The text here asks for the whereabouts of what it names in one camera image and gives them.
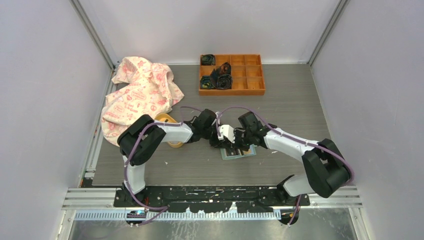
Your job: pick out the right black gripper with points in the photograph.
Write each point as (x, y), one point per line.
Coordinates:
(237, 145)

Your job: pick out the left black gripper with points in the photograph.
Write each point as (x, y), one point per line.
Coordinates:
(218, 143)

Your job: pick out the light green card holder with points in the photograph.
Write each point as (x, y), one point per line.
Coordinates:
(222, 150)

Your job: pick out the yellow oval tray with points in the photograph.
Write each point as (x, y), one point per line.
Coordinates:
(163, 117)

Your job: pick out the yellow credit card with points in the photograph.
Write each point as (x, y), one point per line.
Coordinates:
(246, 153)

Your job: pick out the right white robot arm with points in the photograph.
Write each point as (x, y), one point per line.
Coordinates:
(325, 168)

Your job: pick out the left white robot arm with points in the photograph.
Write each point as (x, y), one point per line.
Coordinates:
(139, 142)

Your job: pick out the dark credit card in holder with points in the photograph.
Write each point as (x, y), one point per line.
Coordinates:
(231, 152)

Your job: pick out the dark rolled sock bottom-left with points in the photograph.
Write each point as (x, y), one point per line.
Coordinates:
(206, 83)

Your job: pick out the dark rolled sock bottom-middle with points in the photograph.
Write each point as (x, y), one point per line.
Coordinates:
(224, 82)

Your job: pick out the orange compartment organizer box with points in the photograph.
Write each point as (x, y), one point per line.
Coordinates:
(246, 71)

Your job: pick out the dark rolled sock middle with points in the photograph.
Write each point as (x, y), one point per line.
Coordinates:
(224, 69)

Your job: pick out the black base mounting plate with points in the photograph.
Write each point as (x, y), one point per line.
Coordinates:
(218, 199)

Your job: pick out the dark rolled sock top-left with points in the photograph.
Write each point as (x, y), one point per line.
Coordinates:
(207, 60)

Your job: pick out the pink patterned cloth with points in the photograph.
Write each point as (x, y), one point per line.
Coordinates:
(149, 90)

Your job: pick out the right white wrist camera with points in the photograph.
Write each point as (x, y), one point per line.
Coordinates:
(226, 132)

